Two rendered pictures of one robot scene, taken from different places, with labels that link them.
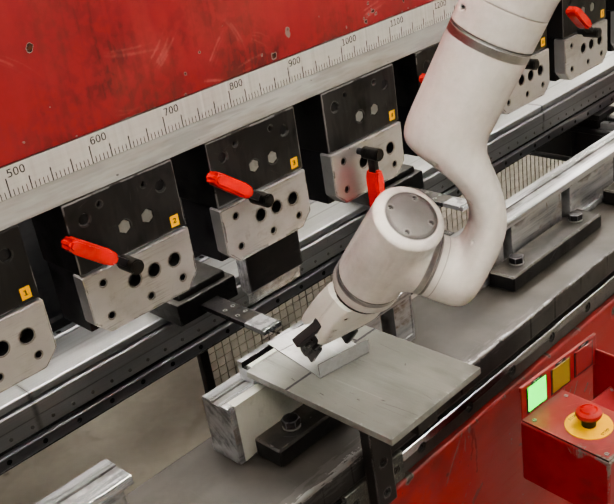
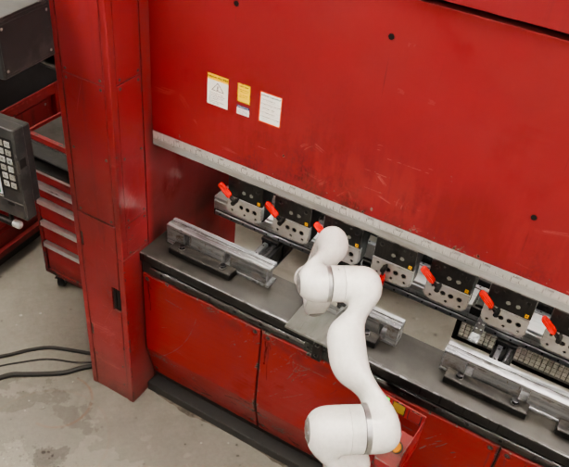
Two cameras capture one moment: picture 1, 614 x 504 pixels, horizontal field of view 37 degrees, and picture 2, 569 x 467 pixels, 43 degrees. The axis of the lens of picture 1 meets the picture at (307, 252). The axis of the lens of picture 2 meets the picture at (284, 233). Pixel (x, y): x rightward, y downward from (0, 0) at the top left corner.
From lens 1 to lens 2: 2.04 m
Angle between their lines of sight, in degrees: 57
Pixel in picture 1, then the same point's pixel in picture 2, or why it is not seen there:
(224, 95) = (337, 208)
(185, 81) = (325, 195)
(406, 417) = (297, 328)
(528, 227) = (487, 377)
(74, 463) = not seen: hidden behind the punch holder
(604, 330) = (476, 446)
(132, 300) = (284, 231)
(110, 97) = (300, 181)
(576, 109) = not seen: outside the picture
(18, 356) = (250, 215)
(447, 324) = (408, 357)
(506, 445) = not seen: hidden behind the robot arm
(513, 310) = (425, 380)
